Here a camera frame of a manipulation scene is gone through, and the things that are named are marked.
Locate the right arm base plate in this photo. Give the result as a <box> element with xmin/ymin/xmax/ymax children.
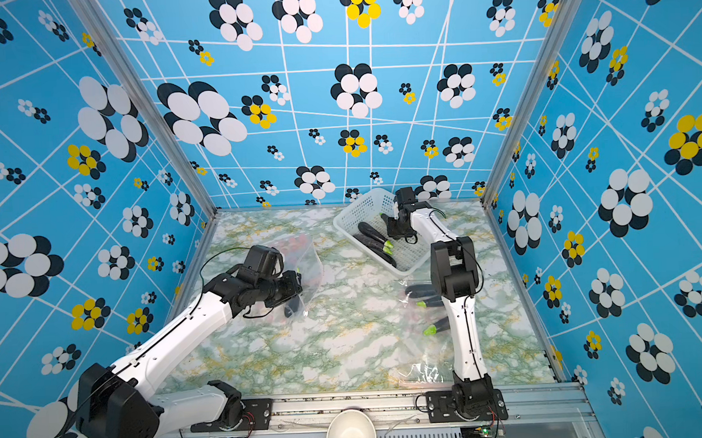
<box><xmin>421</xmin><ymin>389</ymin><xmax>510</xmax><ymax>424</ymax></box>

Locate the eggplant with green stem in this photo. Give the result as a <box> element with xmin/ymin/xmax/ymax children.
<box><xmin>424</xmin><ymin>317</ymin><xmax>450</xmax><ymax>336</ymax></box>

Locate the white bowl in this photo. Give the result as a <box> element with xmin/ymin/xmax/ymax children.
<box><xmin>326</xmin><ymin>409</ymin><xmax>377</xmax><ymax>438</ymax></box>

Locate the dark purple eggplant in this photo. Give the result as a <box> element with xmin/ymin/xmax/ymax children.
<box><xmin>415</xmin><ymin>295</ymin><xmax>444</xmax><ymax>309</ymax></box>

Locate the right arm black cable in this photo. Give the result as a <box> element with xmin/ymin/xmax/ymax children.
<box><xmin>420</xmin><ymin>203</ymin><xmax>491</xmax><ymax>387</ymax></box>

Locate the clear pink-dotted zip bag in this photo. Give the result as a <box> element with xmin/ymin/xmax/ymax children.
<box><xmin>387</xmin><ymin>278</ymin><xmax>455</xmax><ymax>389</ymax></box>

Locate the white plastic basket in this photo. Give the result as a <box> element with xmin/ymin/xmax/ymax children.
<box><xmin>333</xmin><ymin>188</ymin><xmax>430</xmax><ymax>278</ymax></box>

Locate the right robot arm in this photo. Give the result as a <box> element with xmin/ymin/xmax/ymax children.
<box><xmin>386</xmin><ymin>187</ymin><xmax>497</xmax><ymax>419</ymax></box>

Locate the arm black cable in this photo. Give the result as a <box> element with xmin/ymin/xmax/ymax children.
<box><xmin>420</xmin><ymin>203</ymin><xmax>491</xmax><ymax>387</ymax></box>
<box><xmin>198</xmin><ymin>246</ymin><xmax>257</xmax><ymax>321</ymax></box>

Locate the aluminium front rail frame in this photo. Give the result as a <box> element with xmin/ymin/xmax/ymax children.
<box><xmin>159</xmin><ymin>383</ymin><xmax>607</xmax><ymax>438</ymax></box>

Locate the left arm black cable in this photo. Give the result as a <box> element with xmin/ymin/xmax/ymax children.
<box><xmin>198</xmin><ymin>246</ymin><xmax>257</xmax><ymax>321</ymax></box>

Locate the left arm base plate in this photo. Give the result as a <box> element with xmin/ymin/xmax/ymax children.
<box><xmin>190</xmin><ymin>398</ymin><xmax>274</xmax><ymax>433</ymax></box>

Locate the eggplant in basket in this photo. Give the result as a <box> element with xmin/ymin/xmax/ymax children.
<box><xmin>354</xmin><ymin>233</ymin><xmax>397</xmax><ymax>268</ymax></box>
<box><xmin>357</xmin><ymin>221</ymin><xmax>393</xmax><ymax>256</ymax></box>

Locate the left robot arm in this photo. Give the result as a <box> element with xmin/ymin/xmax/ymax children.
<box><xmin>73</xmin><ymin>245</ymin><xmax>303</xmax><ymax>438</ymax></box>

